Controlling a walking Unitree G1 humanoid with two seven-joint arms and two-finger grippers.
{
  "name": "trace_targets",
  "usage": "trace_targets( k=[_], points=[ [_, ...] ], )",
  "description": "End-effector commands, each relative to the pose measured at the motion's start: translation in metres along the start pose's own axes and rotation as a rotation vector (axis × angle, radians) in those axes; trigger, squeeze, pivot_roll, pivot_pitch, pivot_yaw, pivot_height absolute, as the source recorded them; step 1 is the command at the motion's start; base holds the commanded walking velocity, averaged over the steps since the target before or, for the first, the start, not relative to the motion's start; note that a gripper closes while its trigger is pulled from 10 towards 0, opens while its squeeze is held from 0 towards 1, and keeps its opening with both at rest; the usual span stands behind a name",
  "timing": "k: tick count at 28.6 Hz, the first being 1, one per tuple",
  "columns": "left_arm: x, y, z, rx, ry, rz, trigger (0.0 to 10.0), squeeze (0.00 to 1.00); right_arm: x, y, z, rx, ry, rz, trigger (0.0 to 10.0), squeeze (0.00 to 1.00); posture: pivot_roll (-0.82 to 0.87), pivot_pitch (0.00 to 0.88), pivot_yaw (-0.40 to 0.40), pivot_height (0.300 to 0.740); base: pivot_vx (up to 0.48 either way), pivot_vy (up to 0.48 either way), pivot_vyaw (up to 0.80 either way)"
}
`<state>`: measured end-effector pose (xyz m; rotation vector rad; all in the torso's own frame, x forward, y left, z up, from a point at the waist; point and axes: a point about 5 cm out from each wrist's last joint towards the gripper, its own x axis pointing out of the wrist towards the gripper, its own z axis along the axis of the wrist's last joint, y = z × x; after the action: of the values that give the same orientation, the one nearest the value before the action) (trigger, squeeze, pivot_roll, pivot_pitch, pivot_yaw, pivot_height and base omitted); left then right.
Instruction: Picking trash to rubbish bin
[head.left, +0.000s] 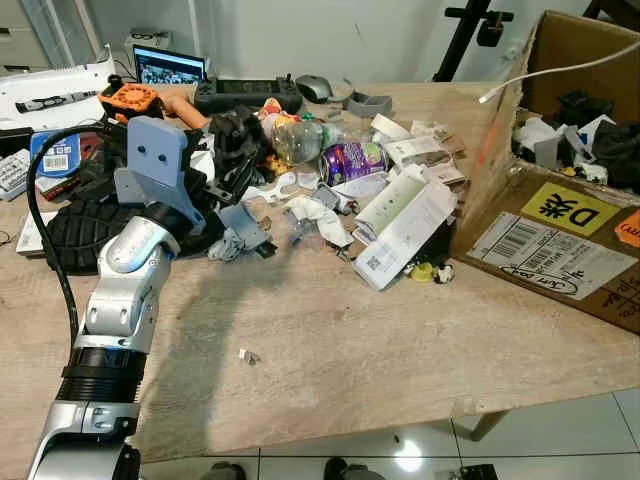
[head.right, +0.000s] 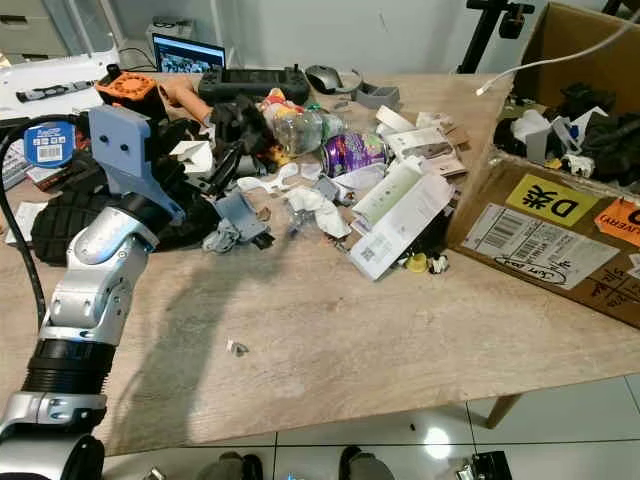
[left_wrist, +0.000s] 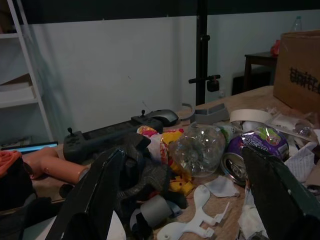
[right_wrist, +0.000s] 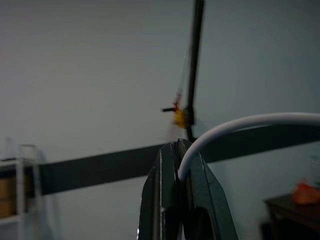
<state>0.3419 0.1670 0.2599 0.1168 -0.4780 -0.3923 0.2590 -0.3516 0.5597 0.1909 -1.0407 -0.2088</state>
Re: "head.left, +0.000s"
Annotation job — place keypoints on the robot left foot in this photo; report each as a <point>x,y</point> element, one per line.
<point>222,471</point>

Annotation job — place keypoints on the crumpled white tissue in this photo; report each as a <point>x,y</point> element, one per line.
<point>322,222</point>

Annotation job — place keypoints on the brown cardboard box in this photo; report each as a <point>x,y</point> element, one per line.
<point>540,240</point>

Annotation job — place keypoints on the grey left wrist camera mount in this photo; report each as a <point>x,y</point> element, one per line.
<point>152,160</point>

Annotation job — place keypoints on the grey plastic part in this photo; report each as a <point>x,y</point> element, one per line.
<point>243,228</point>

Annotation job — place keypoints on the small white cardboard box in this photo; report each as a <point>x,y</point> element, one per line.
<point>415,148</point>

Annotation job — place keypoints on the white green carton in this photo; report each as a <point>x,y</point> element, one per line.
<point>390,200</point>

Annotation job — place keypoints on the grey computer mouse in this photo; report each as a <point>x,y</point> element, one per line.
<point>315,88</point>

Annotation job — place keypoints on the small black floor object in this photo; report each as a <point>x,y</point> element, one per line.
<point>478,472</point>

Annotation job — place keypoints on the open laptop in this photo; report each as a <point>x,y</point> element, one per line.
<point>170,66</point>

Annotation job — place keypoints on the purple crushed can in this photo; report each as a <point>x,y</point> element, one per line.
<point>355,160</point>

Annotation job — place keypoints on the black tripod stand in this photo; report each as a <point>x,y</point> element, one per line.
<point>470,30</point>

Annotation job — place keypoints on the black handheld controller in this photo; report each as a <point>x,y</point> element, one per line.
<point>245,95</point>

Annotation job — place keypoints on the blue round barcode tag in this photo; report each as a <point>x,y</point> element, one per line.
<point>55,153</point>

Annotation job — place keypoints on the clear plastic bottle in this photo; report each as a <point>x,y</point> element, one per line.
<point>300,140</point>

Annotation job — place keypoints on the grey printed bracket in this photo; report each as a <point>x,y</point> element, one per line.
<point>368,104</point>

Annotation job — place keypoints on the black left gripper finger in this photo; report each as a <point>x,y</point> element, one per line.
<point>238,178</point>
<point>235,130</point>

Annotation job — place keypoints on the wooden table leg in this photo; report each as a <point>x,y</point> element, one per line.
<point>487,424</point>

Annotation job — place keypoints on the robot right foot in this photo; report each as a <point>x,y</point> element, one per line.
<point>350,470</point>

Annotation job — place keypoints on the small paper scrap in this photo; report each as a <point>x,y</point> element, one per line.
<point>248,356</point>

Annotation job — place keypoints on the yellow bottle cap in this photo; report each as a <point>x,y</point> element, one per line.
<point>422,272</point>

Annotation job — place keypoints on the black cloth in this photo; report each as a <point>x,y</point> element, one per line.
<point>610,140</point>

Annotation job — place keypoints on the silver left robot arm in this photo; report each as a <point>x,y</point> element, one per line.
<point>125,290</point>

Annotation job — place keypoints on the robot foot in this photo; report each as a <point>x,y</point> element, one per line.
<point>222,471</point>
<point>350,470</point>

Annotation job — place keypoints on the white plastic device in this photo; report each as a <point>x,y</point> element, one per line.
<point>50,90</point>

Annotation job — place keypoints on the tan cylinder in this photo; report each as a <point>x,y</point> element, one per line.
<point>187,112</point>

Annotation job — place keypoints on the long white carton box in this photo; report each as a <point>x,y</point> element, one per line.
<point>405,240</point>

